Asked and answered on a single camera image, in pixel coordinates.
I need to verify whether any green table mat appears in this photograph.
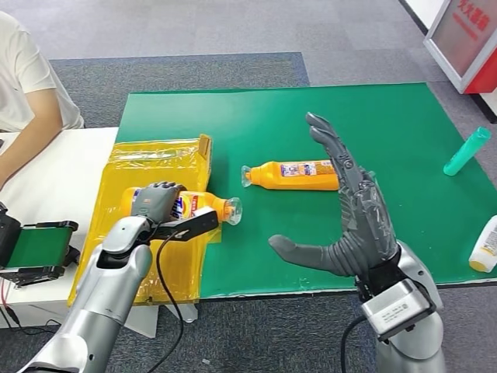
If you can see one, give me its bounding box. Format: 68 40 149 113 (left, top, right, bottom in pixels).
115 82 497 301

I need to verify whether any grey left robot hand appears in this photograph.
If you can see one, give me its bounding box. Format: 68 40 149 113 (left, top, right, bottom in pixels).
130 180 188 226

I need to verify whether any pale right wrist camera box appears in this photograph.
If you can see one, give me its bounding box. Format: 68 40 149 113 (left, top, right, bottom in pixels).
360 277 438 343

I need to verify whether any teal green plastic bottle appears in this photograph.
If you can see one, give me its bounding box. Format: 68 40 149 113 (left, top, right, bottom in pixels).
443 126 492 178

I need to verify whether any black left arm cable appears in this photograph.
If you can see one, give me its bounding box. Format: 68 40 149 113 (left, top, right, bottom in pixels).
146 230 192 373

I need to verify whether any small green belt conveyor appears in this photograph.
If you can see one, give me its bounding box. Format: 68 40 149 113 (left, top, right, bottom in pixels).
0 219 81 288

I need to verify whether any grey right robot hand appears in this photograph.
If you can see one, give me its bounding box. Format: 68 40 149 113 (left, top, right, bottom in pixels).
268 111 401 280

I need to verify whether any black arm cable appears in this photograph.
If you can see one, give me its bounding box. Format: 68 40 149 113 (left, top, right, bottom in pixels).
146 230 192 373
340 314 368 373

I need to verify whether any thin black floor cable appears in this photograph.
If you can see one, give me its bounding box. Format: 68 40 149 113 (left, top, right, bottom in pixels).
0 306 60 336

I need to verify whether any person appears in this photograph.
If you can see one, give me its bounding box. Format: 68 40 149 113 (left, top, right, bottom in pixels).
0 11 85 190

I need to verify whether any black device box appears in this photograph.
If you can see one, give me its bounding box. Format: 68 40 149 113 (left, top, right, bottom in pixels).
0 202 22 270

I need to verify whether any yellow taped cardboard box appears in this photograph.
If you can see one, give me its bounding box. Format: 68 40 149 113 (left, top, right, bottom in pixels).
67 134 222 309

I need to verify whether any red and white sign stand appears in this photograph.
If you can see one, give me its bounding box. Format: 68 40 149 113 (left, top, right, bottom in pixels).
422 0 497 96

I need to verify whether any orange bottle with clear cap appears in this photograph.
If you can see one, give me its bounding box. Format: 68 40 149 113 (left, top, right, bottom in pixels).
240 159 341 192
119 186 244 228

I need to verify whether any white table base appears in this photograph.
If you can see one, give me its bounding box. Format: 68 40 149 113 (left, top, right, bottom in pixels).
123 302 199 340

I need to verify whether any white bottle with yellow cap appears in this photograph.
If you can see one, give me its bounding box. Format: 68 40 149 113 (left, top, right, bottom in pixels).
468 214 497 274

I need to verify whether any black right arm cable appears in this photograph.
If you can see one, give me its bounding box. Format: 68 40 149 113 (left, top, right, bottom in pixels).
340 314 368 373

